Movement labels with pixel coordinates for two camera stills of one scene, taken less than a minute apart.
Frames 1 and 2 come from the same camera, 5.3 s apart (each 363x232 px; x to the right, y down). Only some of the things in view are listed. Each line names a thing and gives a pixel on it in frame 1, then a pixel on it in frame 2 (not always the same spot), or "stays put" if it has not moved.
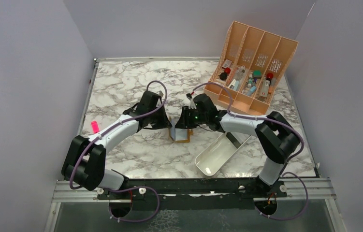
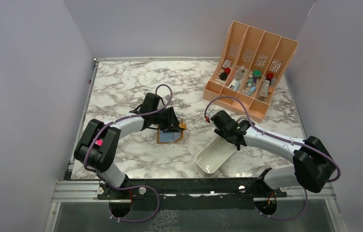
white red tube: [265, 88] stays put
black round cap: [223, 76] stays put
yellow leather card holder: [182, 135] -> [171, 136]
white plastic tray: [210, 159] stays put
